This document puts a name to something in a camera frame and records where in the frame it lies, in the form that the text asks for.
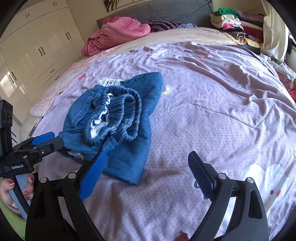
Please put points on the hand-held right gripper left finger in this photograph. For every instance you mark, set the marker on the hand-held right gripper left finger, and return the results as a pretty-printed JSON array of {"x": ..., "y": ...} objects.
[{"x": 92, "y": 173}]

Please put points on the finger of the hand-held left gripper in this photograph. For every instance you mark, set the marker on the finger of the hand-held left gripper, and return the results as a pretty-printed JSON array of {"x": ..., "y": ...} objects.
[
  {"x": 44, "y": 137},
  {"x": 50, "y": 144}
]

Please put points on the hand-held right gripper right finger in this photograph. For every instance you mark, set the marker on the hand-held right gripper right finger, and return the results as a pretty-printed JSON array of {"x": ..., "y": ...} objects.
[{"x": 201, "y": 176}]

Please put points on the blue denim pants lace trim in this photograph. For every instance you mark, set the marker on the blue denim pants lace trim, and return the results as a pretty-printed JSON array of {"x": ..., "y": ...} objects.
[{"x": 138, "y": 129}]

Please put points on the person's left hand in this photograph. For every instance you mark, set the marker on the person's left hand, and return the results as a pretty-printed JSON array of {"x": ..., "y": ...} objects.
[{"x": 29, "y": 185}]

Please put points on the person's right hand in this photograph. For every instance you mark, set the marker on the person's right hand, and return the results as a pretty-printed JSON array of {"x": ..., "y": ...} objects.
[{"x": 181, "y": 236}]

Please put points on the lilac printed quilt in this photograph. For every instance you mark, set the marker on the lilac printed quilt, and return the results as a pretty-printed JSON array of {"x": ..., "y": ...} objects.
[{"x": 208, "y": 92}]

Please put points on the cream wardrobe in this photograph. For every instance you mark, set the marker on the cream wardrobe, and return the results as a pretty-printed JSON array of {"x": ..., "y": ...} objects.
[{"x": 34, "y": 46}]

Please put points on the pink bundled blanket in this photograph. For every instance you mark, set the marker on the pink bundled blanket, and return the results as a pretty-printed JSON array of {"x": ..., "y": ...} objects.
[{"x": 115, "y": 32}]

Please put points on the floral fabric basket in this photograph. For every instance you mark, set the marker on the floral fabric basket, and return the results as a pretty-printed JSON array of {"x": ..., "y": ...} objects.
[{"x": 288, "y": 82}]

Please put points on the white crumpled cloth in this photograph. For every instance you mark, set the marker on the white crumpled cloth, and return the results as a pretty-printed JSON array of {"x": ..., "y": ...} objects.
[{"x": 282, "y": 68}]

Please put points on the grey bed sheet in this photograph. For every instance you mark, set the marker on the grey bed sheet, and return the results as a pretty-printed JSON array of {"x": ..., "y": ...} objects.
[{"x": 252, "y": 48}]

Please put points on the tree painting panel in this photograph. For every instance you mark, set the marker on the tree painting panel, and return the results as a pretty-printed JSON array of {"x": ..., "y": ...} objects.
[{"x": 112, "y": 4}]

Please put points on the blue patterned cloth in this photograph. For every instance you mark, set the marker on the blue patterned cloth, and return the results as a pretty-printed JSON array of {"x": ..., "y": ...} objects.
[{"x": 187, "y": 25}]

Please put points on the pile of folded clothes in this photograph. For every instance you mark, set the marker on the pile of folded clothes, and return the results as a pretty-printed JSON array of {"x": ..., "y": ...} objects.
[{"x": 233, "y": 27}]

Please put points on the purple striped pillow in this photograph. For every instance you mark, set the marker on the purple striped pillow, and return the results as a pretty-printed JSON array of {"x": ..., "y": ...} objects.
[{"x": 161, "y": 25}]

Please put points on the white curtain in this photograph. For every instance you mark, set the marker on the white curtain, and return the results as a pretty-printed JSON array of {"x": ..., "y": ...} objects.
[{"x": 275, "y": 32}]

